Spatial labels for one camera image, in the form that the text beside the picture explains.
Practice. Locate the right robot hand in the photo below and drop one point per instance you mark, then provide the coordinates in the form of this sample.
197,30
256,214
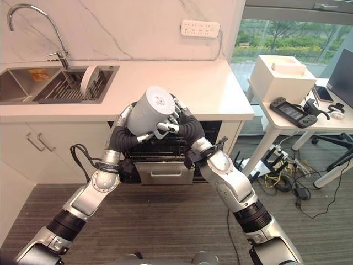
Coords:
191,127

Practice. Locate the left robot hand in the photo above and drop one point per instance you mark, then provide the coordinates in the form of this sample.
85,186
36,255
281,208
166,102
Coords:
119,138

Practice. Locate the grey ceramic mug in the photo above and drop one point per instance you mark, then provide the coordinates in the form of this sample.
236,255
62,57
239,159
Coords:
146,113

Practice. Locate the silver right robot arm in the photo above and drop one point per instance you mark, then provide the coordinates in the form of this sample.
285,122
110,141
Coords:
229,176

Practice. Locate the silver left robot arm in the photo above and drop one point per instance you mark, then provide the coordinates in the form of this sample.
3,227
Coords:
82,201

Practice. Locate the white base cabinet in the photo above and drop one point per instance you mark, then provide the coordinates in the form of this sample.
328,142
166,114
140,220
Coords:
63,138

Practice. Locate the white round plate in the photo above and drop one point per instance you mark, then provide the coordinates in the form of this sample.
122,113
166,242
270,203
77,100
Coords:
89,78

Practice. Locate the metal dish drain rack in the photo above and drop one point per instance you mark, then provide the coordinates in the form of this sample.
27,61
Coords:
63,91

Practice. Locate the white side table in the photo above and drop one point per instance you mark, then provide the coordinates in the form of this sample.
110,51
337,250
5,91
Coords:
284,121

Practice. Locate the chrome gooseneck faucet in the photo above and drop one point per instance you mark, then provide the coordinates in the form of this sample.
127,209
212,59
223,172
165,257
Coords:
64,56

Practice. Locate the black handheld game console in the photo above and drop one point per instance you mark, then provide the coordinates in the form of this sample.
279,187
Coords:
289,111

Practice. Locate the white cardboard box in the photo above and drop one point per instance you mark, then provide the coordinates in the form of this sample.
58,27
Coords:
281,82

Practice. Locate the stainless steel double sink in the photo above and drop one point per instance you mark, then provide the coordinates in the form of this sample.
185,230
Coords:
16,82

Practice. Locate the black power adapter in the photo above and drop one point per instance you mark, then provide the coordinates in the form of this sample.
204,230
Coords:
310,106

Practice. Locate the dark slim pen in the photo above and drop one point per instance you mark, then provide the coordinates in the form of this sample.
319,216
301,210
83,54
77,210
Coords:
316,97

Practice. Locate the black floor power brick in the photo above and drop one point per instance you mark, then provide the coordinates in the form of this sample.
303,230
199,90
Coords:
302,192

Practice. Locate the glass window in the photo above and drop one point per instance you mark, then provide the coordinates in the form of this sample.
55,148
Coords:
289,38

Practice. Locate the grey robot torso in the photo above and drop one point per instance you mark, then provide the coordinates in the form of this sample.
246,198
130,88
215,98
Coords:
204,259

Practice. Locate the smartphone with dark screen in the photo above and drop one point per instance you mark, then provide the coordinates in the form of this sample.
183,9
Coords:
323,94

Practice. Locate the small white round device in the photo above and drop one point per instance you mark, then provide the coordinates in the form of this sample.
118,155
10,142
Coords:
337,114

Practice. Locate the black office chair base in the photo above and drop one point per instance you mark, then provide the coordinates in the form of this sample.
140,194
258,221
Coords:
340,157

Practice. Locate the dark flat monitor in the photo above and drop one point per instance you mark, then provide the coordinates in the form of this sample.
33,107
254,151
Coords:
342,77

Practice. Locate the white wall power strip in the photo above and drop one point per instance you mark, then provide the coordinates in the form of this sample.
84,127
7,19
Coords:
200,28

